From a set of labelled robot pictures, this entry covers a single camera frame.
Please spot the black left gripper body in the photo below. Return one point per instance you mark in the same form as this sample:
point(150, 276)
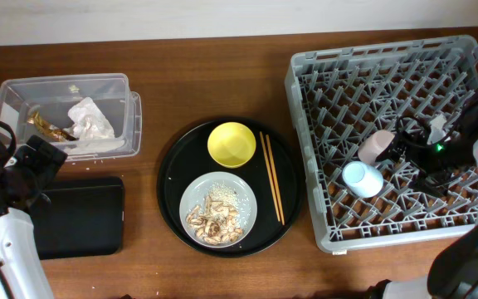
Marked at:
point(38, 169)

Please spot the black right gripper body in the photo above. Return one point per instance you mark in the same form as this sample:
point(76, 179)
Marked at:
point(436, 159)

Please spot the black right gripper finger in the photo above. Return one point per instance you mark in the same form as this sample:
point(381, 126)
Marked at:
point(421, 184)
point(393, 152)

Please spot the pink plastic cup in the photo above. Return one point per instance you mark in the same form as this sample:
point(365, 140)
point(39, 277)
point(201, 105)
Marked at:
point(374, 145)

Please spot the light blue plastic cup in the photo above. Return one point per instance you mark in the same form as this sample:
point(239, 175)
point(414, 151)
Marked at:
point(362, 179)

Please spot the white napkin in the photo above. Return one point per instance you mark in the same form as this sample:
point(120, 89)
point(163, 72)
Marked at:
point(93, 131)

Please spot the wooden chopstick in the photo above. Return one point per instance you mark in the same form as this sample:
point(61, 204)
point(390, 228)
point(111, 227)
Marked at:
point(269, 173)
point(275, 180)

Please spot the yellow plastic bowl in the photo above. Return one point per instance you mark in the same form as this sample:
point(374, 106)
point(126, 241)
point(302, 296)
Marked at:
point(231, 144)

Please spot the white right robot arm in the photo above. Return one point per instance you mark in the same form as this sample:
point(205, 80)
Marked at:
point(454, 272)

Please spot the grey dishwasher rack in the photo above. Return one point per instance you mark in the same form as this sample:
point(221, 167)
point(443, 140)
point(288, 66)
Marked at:
point(339, 97)

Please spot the clear plastic waste bin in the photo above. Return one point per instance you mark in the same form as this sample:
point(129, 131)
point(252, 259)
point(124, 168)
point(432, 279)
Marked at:
point(52, 97)

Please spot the gold snack wrapper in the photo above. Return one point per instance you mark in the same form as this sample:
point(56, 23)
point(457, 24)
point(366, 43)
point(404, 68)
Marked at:
point(48, 129)

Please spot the black rectangular tray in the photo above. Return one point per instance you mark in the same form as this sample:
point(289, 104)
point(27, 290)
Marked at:
point(85, 218)

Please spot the round black tray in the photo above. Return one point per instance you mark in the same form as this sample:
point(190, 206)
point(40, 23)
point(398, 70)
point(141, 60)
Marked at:
point(188, 159)

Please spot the grey plate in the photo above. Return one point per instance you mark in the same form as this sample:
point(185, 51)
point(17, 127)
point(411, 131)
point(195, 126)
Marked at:
point(195, 191)

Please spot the food scraps and rice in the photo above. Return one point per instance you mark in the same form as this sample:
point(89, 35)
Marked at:
point(216, 221)

